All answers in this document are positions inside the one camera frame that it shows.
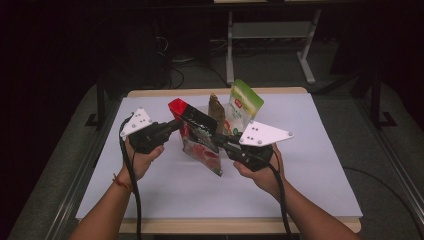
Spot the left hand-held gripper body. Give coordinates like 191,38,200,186
119,106,170,155

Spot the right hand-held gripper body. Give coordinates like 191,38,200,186
229,120,295,173

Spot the red and black seasoning packet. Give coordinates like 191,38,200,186
167,97,224,178

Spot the brown and gold packet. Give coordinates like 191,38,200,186
207,92,228,135

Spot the white and green packet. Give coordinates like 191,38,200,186
225,78,265,137

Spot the person's left hand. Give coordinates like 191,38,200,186
118,137,166,185

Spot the person's right hand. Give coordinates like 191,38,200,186
232,143,288,202

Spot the black metal stand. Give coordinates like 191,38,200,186
368,68,398,130
84,71,108,131

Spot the wooden table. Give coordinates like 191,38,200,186
77,87,363,235

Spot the white table mat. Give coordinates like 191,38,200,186
75,93,364,220

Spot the red string bracelet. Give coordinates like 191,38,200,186
112,172,134,194

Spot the bundle of background cables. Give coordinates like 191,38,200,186
154,34,232,90

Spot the left hand-held gripper black cable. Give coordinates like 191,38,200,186
118,114,144,240

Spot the hand-held gripper black cable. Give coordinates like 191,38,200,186
118,114,144,240
262,155,295,240

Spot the right hand-held gripper black cable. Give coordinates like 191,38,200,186
262,155,295,240

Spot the metal frame rail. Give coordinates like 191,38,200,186
353,98,424,221
44,98,123,240

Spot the white metal desk frame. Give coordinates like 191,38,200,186
225,9,323,86

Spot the black cable on floor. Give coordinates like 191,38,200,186
343,165,424,240

